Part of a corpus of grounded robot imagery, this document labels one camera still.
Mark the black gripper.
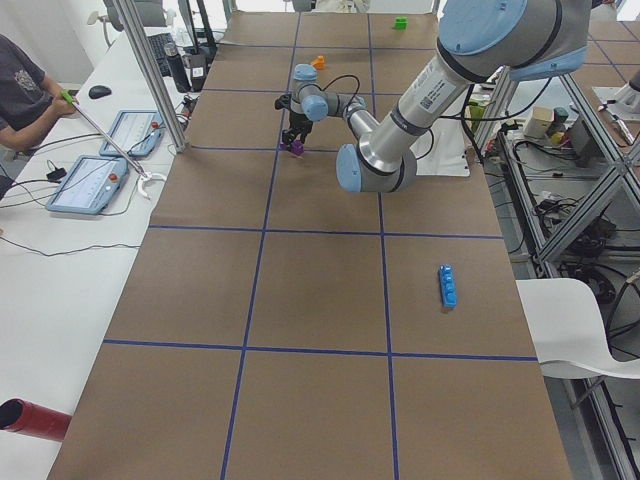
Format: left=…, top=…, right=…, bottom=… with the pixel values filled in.
left=280, top=111, right=314, bottom=146

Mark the purple trapezoid block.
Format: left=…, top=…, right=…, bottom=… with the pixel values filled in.
left=279, top=140, right=304, bottom=156

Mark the orange trapezoid block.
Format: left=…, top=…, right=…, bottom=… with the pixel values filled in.
left=310, top=55, right=326, bottom=70

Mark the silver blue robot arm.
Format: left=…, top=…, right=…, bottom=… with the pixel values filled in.
left=274, top=0, right=592, bottom=192

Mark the black water bottle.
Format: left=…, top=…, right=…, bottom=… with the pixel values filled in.
left=164, top=42, right=191, bottom=93

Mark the green block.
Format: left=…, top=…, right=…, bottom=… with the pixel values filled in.
left=393, top=16, right=408, bottom=30

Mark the far blue teach pendant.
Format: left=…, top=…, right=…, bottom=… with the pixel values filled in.
left=108, top=110, right=164, bottom=158

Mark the blue teach pendant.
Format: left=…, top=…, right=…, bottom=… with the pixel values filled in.
left=45, top=155, right=129, bottom=215
left=108, top=110, right=164, bottom=158

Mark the black keyboard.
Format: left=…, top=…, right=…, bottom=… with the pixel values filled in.
left=147, top=33, right=173, bottom=77

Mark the black computer mouse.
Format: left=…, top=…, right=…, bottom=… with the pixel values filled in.
left=88, top=85, right=112, bottom=99

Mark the long blue four-stud brick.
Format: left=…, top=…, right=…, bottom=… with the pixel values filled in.
left=438, top=264, right=458, bottom=309

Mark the near blue teach pendant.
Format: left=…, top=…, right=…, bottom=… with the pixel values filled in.
left=45, top=155, right=129, bottom=215

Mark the small cardboard box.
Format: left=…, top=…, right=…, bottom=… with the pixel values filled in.
left=523, top=106, right=554, bottom=139

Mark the person in grey shirt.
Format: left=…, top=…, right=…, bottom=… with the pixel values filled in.
left=1, top=35, right=76, bottom=152

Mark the white chair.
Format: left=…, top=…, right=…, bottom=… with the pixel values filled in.
left=516, top=278, right=639, bottom=380

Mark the red cylinder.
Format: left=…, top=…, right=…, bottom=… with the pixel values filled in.
left=1, top=398, right=72, bottom=442

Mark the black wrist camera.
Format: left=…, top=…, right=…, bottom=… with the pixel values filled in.
left=274, top=93, right=292, bottom=112

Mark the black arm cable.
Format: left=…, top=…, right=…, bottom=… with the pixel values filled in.
left=319, top=74, right=362, bottom=109

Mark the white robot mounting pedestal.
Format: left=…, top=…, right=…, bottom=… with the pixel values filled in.
left=411, top=132, right=470, bottom=177

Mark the green handled reacher grabber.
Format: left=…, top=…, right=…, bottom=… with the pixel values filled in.
left=60, top=90, right=167, bottom=200

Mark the aluminium frame post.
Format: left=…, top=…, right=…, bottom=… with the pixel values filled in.
left=114, top=0, right=187, bottom=153

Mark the aluminium frame structure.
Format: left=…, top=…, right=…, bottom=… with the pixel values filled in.
left=476, top=62, right=639, bottom=276

